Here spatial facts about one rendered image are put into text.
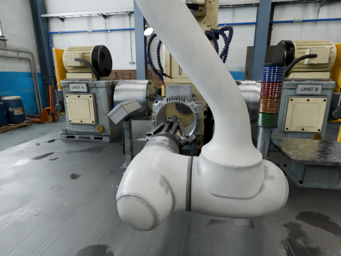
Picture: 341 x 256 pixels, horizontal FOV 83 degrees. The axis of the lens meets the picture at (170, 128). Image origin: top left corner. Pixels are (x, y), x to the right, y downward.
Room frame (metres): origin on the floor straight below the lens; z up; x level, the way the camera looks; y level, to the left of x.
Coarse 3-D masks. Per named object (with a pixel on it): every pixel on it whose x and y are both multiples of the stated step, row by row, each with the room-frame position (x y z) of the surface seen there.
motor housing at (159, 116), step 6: (174, 96) 0.74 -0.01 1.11; (180, 96) 0.79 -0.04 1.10; (168, 102) 0.72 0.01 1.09; (180, 102) 0.72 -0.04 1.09; (186, 102) 0.75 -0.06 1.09; (162, 108) 0.79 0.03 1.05; (156, 114) 0.73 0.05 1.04; (162, 114) 0.85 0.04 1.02; (198, 114) 0.72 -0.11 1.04; (156, 120) 0.74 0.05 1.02; (162, 120) 0.84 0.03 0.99; (198, 120) 0.73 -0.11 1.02; (192, 126) 0.81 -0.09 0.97; (198, 126) 0.71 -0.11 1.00; (186, 132) 0.80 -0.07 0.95; (192, 132) 0.71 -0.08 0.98
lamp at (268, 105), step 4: (260, 100) 0.60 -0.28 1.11; (264, 100) 0.58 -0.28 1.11; (268, 100) 0.57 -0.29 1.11; (272, 100) 0.57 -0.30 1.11; (276, 100) 0.57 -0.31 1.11; (280, 100) 0.57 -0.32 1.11; (260, 104) 0.59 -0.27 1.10; (264, 104) 0.58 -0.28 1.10; (268, 104) 0.57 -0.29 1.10; (272, 104) 0.57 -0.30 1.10; (276, 104) 0.57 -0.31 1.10; (260, 108) 0.59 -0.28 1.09; (264, 108) 0.58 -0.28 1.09; (268, 108) 0.57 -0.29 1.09; (272, 108) 0.57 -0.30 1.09; (276, 108) 0.57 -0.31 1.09; (264, 112) 0.58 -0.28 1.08; (268, 112) 0.57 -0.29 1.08; (272, 112) 0.57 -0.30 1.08; (276, 112) 0.57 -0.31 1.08
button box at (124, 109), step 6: (126, 102) 0.76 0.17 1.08; (132, 102) 0.81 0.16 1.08; (114, 108) 0.71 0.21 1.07; (120, 108) 0.70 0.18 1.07; (126, 108) 0.72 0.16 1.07; (132, 108) 0.77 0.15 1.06; (138, 108) 0.82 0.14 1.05; (108, 114) 0.71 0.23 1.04; (114, 114) 0.71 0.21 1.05; (120, 114) 0.70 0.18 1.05; (126, 114) 0.70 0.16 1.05; (132, 114) 0.84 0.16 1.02; (114, 120) 0.71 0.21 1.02; (120, 120) 0.70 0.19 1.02
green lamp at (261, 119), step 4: (260, 112) 0.59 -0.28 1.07; (260, 116) 0.59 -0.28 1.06; (264, 116) 0.57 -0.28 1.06; (268, 116) 0.57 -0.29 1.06; (272, 116) 0.57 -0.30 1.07; (276, 116) 0.57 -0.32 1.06; (260, 120) 0.58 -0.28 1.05; (264, 120) 0.57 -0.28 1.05; (268, 120) 0.57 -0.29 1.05; (272, 120) 0.57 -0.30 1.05; (276, 120) 0.57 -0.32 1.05; (260, 124) 0.58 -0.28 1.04; (264, 124) 0.57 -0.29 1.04; (268, 124) 0.57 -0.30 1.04; (272, 124) 0.57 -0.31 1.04; (276, 124) 0.57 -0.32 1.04
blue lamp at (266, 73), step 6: (264, 66) 0.59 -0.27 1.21; (270, 66) 0.57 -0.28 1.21; (276, 66) 0.57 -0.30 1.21; (282, 66) 0.57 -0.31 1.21; (264, 72) 0.59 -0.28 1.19; (270, 72) 0.57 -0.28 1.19; (276, 72) 0.57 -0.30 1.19; (282, 72) 0.57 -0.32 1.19; (264, 78) 0.59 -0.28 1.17; (270, 78) 0.57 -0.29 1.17; (276, 78) 0.57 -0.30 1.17; (282, 78) 0.57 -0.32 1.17
